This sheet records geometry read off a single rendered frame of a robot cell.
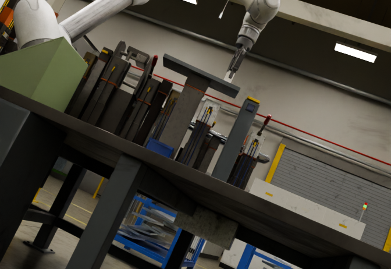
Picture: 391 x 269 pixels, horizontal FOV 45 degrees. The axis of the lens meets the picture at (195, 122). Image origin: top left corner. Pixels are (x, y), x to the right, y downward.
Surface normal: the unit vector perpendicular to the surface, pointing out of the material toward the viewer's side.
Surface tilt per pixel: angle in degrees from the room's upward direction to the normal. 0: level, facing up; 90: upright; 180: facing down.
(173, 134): 90
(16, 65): 90
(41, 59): 90
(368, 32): 90
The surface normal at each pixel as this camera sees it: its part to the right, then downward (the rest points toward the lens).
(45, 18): 0.56, -0.42
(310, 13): -0.16, -0.28
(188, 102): 0.06, -0.19
